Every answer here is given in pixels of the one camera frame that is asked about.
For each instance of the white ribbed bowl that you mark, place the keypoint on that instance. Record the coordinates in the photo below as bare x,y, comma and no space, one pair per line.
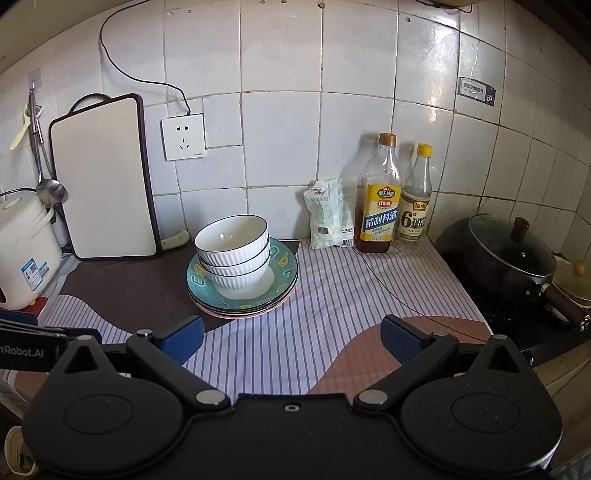
231,235
240,270
242,288

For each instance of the white salt bag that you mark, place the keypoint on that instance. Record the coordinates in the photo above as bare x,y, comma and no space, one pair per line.
328,217

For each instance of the blue box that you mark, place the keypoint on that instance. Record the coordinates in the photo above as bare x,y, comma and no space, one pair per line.
21,316

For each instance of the white black-rimmed plate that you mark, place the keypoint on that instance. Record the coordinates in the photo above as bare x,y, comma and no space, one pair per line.
240,311

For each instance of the white cutting board stand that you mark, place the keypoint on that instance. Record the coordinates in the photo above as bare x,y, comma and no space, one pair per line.
175,240

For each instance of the black cooking pot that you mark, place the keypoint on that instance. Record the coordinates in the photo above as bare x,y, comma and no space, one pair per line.
508,284

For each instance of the white wall socket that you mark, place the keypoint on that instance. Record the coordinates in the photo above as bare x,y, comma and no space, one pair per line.
183,137

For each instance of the glass pot lid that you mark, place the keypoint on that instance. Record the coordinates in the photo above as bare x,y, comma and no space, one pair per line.
508,249

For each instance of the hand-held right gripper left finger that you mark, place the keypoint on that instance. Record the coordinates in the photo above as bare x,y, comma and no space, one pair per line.
184,339

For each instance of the white rice paddle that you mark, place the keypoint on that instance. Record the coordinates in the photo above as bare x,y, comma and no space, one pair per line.
18,136

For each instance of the pink carrot print plate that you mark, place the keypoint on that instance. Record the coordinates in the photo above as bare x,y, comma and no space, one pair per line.
240,316

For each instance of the striped pink cloth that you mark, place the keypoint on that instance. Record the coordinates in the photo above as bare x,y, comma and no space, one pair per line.
286,350

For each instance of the clear adhesive wall hook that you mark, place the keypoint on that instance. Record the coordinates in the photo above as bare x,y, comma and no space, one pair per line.
34,81

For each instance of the wall sticker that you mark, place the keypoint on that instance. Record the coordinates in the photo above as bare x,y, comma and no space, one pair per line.
476,91

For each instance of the yellow label cooking wine bottle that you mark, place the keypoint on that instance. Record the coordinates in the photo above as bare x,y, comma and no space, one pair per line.
378,217

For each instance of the white rice cooker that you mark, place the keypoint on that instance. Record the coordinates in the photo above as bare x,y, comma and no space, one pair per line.
23,249

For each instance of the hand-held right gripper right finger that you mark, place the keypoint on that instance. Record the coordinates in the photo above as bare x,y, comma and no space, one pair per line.
401,337

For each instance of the white cutting board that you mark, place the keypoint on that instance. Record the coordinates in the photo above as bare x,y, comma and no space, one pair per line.
106,184

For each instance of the clear vinegar bottle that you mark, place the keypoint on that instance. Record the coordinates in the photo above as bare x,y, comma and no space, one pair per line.
414,217

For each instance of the black gas stove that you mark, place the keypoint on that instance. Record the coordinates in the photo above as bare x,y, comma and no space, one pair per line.
512,327

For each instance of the teal fried egg plate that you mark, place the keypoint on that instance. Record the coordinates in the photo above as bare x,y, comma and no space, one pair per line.
286,267

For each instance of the metal ladle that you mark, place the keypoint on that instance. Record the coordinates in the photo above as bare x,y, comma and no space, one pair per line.
51,191

